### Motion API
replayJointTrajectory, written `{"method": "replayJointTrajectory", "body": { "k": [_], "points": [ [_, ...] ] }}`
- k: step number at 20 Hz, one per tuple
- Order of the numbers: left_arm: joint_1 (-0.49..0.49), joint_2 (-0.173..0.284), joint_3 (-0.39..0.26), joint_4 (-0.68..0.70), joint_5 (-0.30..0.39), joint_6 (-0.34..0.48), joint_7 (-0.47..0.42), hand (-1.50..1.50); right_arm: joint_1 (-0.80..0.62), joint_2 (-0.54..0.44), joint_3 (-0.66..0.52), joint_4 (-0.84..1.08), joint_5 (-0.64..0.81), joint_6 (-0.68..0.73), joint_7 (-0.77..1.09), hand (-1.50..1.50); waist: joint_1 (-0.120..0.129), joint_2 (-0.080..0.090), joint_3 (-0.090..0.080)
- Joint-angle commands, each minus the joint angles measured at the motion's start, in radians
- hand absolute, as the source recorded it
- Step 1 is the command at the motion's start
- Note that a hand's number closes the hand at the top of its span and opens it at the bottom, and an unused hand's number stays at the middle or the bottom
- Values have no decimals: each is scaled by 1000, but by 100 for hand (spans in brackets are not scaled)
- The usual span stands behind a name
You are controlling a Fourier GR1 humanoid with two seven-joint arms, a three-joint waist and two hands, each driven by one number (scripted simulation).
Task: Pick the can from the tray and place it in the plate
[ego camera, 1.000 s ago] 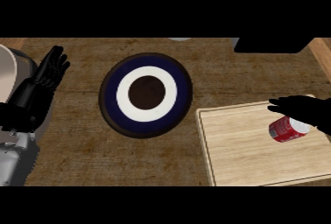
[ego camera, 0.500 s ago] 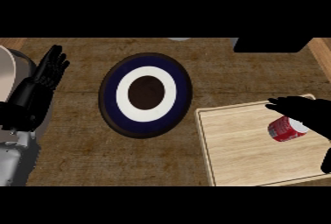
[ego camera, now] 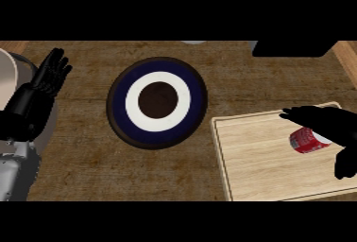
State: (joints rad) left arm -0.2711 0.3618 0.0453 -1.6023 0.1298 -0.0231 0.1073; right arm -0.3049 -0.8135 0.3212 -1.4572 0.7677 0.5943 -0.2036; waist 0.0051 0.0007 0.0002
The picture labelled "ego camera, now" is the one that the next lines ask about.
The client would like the black appliance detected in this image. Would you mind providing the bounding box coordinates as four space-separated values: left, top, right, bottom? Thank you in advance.
250 40 340 59

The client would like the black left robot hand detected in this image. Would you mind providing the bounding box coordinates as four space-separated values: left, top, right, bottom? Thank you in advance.
0 46 73 144

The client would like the pale wooden tray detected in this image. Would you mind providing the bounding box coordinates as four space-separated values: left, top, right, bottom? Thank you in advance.
210 100 357 202

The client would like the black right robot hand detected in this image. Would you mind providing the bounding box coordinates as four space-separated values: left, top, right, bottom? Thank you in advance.
277 105 357 181

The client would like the blue white brown plate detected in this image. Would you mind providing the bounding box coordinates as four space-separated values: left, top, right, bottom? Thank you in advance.
106 56 209 151

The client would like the red can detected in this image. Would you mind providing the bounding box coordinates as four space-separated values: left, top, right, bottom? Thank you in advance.
289 127 334 155

